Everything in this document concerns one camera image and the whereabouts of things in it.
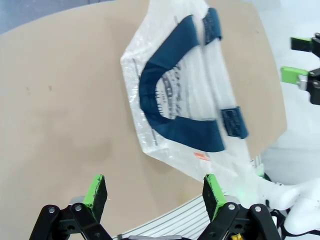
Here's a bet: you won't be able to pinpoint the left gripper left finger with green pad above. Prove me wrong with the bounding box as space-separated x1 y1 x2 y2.
29 174 113 240

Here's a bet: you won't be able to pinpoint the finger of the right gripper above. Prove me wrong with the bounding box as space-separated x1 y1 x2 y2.
279 66 310 90
289 36 313 52

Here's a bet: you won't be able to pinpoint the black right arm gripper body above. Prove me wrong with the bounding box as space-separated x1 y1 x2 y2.
308 32 320 106

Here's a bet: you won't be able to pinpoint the small white green device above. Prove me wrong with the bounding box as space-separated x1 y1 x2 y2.
251 154 266 179

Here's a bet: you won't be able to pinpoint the aluminium table edge rail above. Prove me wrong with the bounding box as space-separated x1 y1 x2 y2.
112 194 210 240

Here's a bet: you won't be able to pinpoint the clear shopping bag blue handles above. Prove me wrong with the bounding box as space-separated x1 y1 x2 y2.
119 0 266 201

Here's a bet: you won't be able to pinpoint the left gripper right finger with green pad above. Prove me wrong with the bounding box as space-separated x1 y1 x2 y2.
197 173 282 240

